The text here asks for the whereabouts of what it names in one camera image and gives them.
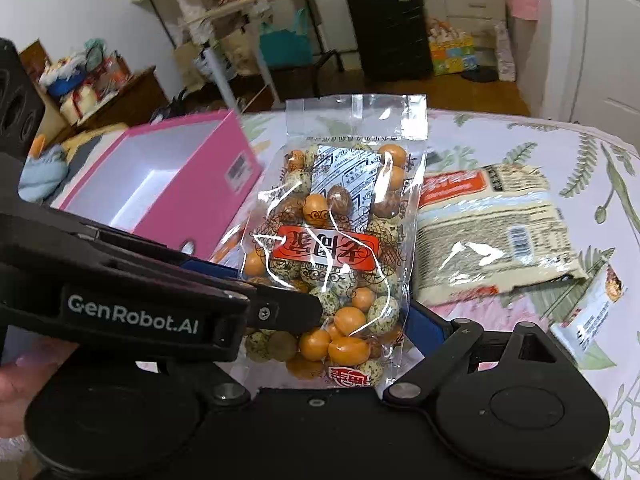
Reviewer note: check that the black round floor item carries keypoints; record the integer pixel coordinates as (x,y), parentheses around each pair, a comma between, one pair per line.
(479,76)

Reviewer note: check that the colourful clutter pile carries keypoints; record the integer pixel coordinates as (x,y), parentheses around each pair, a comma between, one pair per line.
(75,102)

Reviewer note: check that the clear bag of coated peanuts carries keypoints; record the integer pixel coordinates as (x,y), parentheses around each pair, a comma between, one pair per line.
(325,255)

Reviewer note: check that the white door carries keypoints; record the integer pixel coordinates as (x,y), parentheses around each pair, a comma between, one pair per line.
(615,60)

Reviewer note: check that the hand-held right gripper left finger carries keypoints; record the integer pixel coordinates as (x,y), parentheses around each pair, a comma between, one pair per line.
(227,391)

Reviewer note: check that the teal shopping bag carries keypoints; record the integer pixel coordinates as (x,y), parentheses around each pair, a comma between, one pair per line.
(285,47)

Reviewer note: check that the black suitcase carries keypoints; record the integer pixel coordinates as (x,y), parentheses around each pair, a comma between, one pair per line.
(390,30)

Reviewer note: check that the light blue stuffed toy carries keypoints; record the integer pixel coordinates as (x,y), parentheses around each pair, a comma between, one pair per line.
(45,170)

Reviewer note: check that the beige seed packet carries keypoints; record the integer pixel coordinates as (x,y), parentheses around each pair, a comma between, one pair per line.
(500,240)

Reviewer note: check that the leaf-print bedsheet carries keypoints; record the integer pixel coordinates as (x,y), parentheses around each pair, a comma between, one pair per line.
(500,140)

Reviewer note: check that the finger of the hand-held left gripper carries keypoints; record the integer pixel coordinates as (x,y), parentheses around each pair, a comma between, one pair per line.
(210,270)
(285,312)

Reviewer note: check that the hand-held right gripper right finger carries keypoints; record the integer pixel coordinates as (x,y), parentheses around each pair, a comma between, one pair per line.
(425,330)

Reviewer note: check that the black clothes rack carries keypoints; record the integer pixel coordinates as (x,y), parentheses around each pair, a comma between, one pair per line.
(327,55)

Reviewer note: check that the white pastry snack packet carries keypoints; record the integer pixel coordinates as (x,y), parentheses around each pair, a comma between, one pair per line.
(585,320)

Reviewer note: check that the colourful gift bag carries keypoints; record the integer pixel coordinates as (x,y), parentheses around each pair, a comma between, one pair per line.
(452,57)

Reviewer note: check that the white plastic package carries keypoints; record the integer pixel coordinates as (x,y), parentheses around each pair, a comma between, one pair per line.
(505,52)

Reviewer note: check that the wooden nightstand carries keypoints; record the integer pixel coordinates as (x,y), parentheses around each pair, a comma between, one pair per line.
(135,95)

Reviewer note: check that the pink storage box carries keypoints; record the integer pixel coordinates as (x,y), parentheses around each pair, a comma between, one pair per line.
(200,180)

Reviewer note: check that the person's left hand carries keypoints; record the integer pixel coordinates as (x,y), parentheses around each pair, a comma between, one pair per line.
(25,375)

